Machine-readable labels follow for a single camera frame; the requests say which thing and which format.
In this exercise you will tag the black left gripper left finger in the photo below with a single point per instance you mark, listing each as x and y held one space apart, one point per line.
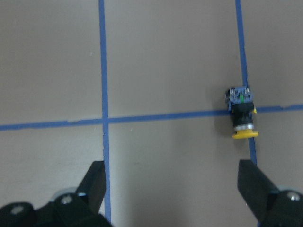
92 188

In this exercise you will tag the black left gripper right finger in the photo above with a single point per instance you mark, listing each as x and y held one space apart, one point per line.
256 189

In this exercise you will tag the yellow push button switch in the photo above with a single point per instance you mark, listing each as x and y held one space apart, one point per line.
240 105

